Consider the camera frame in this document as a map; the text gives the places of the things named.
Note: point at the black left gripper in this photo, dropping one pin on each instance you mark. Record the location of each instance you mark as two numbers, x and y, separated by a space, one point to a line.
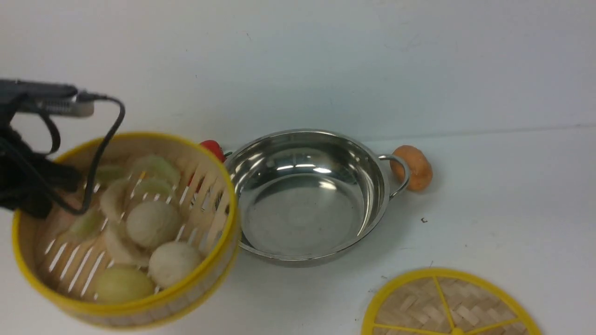
24 171

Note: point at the yellow-rimmed bamboo steamer basket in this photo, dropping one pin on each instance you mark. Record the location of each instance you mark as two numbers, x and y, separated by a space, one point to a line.
62 255

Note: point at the yellow-rimmed woven bamboo lid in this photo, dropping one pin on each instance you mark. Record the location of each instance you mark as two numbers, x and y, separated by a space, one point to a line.
442 301

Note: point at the green dumpling left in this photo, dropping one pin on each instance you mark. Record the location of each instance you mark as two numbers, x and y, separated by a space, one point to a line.
106 174

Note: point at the green dumpling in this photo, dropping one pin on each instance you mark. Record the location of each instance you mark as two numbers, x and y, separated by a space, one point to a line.
158 167
106 174

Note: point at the pale folded dumpling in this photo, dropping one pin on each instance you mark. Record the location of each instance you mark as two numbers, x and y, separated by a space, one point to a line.
113 199

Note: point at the green dumpling upper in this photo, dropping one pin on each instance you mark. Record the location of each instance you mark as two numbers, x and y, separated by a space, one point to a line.
158 167

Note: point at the round white steamed bun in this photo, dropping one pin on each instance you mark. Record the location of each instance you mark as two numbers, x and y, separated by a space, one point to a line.
153 223

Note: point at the yellowish round bun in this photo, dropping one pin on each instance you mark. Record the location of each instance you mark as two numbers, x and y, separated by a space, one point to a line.
123 284

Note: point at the red toy bell pepper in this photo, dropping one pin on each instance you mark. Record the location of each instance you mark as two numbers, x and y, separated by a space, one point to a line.
215 148

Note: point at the brown toy potato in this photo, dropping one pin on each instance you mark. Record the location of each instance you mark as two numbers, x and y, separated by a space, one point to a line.
421 172

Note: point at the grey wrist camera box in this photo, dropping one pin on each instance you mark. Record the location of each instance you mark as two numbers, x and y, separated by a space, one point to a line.
54 99

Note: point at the stainless steel two-handled pot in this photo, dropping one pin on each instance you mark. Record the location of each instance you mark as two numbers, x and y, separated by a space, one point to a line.
307 196

